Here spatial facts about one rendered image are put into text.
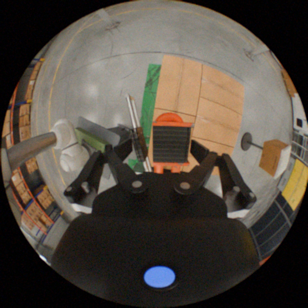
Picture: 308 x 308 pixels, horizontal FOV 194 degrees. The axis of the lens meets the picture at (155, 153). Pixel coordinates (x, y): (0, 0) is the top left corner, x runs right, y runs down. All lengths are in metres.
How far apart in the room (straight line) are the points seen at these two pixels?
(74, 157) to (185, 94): 1.03
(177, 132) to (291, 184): 7.36
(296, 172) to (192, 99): 7.11
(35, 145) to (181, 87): 1.11
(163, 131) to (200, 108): 0.81
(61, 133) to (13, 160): 0.37
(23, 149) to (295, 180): 7.92
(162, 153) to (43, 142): 0.60
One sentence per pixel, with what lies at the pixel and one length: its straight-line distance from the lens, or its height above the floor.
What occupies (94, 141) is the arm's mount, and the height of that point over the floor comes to 0.82.
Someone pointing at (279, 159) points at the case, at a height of 0.97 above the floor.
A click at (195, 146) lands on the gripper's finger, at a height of 1.24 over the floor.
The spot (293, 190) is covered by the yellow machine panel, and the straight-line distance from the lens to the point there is 7.40.
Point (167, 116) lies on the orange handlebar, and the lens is 0.17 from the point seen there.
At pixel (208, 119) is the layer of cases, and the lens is 0.97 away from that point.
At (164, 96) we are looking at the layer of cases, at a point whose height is 0.54.
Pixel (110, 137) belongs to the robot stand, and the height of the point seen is 0.75.
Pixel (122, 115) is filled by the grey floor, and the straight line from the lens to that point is 1.53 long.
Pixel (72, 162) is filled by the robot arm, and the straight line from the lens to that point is 0.71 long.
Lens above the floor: 1.39
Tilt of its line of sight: 69 degrees down
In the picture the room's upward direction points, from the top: 170 degrees counter-clockwise
